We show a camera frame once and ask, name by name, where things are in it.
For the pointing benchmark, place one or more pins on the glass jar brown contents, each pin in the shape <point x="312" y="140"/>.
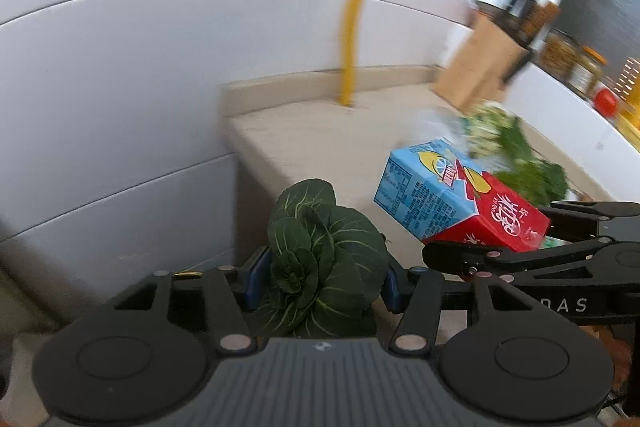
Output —
<point x="559" y="54"/>

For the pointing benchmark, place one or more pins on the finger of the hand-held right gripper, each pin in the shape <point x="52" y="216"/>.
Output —
<point x="595" y="214"/>
<point x="475" y="257"/>

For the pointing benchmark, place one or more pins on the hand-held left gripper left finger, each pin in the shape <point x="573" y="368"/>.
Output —
<point x="257" y="279"/>

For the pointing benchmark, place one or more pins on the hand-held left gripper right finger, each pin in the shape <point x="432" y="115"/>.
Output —
<point x="392" y="289"/>

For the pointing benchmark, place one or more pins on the red tomato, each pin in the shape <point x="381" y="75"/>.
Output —
<point x="606" y="103"/>

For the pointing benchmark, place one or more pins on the dark green bok choy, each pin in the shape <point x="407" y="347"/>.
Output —
<point x="320" y="257"/>

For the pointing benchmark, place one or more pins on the wooden knife block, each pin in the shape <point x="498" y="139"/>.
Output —
<point x="480" y="62"/>

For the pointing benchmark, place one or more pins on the yellow plastic bottle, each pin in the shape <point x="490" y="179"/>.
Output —
<point x="631" y="102"/>

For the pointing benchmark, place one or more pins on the glass jar green contents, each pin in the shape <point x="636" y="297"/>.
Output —
<point x="589" y="72"/>

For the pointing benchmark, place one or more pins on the yellow pipe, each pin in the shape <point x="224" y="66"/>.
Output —
<point x="357" y="17"/>

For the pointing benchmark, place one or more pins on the blue and red drink carton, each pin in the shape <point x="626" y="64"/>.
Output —
<point x="425" y="192"/>

